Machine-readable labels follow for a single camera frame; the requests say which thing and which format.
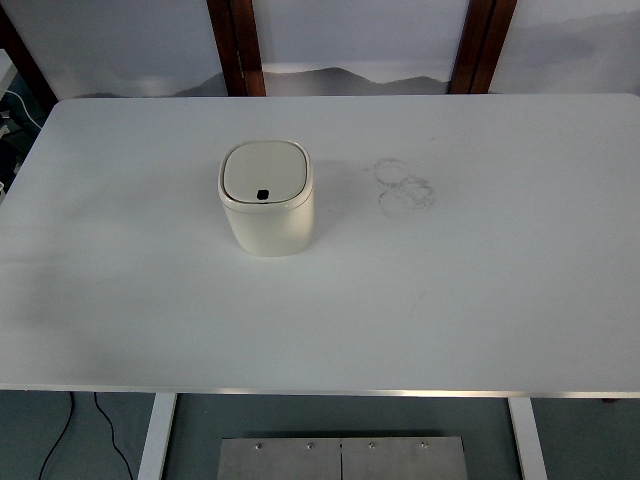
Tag cream lidded trash bin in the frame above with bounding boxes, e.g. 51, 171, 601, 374
216, 140, 316, 258

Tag grey metal plate with screws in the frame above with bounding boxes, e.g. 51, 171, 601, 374
216, 436, 469, 480

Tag white table leg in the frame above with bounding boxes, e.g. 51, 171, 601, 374
508, 397, 550, 480
136, 393, 178, 480

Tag brown wooden screen frame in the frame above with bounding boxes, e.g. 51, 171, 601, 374
206, 0, 267, 97
448, 0, 519, 95
0, 8, 59, 114

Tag black floor cable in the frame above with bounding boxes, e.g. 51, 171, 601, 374
93, 391, 137, 480
38, 391, 76, 480

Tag white cable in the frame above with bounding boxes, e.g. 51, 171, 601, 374
4, 89, 44, 134

